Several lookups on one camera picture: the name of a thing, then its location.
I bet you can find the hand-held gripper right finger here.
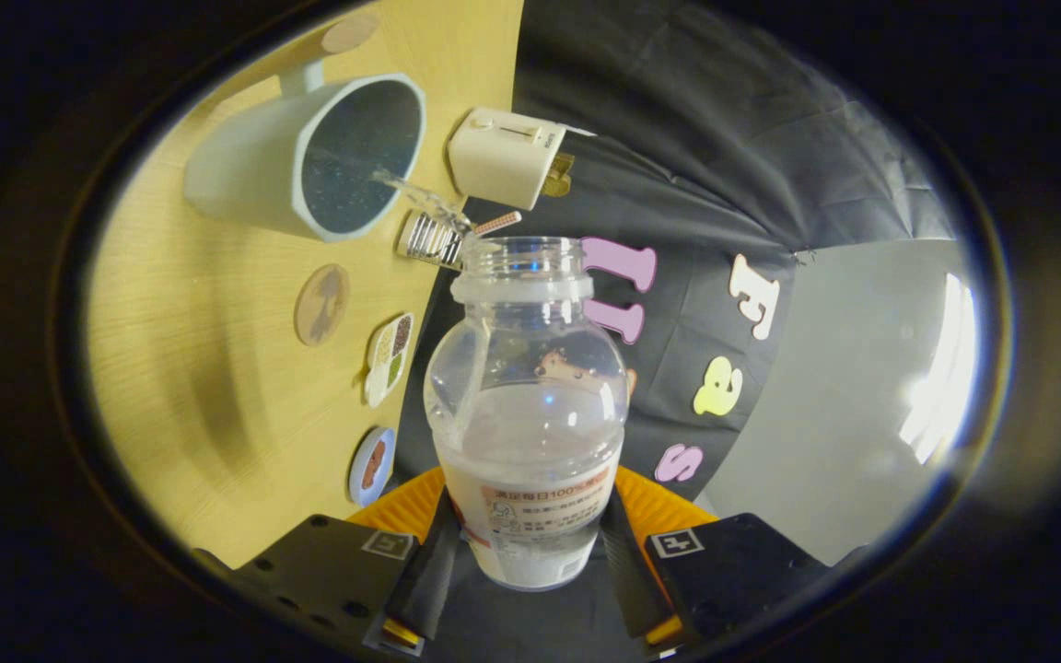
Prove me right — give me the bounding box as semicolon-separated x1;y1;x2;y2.
600;465;831;655

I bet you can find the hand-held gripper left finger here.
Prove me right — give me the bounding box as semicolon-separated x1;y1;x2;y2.
236;467;462;657

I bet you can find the clear plastic juice bottle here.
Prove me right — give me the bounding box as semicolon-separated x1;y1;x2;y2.
423;236;628;591

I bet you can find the round brown coaster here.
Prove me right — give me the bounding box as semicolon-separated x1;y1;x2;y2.
294;263;351;348

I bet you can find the pale green cup wooden handle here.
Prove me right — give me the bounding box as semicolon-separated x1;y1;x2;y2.
183;13;427;244

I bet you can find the blue plate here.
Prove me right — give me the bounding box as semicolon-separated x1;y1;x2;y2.
348;425;397;508

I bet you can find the white divided dish with beans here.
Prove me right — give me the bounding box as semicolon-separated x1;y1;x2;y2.
364;312;415;410

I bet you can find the wooden table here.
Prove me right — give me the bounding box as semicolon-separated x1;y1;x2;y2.
87;0;525;569

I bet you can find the ribbed clear glass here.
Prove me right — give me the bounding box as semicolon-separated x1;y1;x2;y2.
397;210;472;271

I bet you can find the white toaster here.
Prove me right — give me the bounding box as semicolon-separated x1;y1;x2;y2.
447;107;568;212

